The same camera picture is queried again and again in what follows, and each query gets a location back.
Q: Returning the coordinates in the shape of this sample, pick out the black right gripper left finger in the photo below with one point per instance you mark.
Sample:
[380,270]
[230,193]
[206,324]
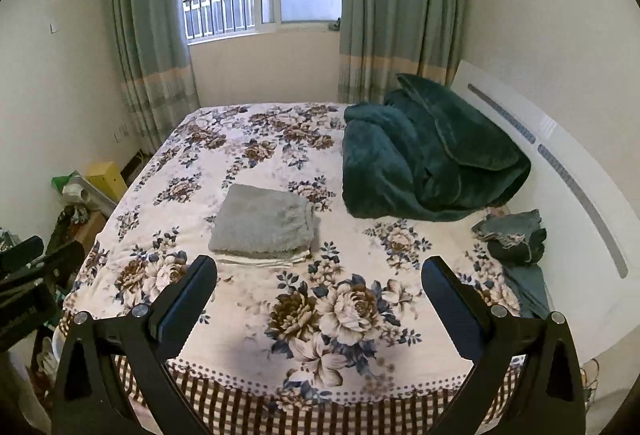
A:
[88,397]

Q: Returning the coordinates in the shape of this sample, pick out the grey fluffy pants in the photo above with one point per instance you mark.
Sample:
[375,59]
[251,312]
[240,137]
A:
[254,220]

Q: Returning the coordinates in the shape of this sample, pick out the green plastic bag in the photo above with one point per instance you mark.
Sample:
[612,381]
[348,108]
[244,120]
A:
[61,181]

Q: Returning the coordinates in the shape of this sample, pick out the yellow box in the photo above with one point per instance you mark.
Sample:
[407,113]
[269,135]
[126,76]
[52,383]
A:
[107,178]

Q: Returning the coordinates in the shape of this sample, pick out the white headboard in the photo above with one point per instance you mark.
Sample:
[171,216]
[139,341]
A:
[591,255]

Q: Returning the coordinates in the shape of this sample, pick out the folded cream cloth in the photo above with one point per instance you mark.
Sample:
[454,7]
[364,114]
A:
[287,259]

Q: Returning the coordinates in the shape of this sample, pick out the left green curtain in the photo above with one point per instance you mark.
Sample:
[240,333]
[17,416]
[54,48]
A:
[156,75]

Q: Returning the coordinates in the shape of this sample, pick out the green curtain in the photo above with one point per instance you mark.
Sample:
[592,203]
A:
[156,75]
[380,39]

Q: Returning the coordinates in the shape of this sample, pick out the floral bed sheet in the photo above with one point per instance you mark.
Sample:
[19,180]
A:
[342,341]

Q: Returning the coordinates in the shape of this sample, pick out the dark green plush blanket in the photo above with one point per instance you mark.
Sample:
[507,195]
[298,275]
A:
[426,154]

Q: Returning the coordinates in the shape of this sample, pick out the right green curtain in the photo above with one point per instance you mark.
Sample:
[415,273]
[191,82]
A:
[380,39]

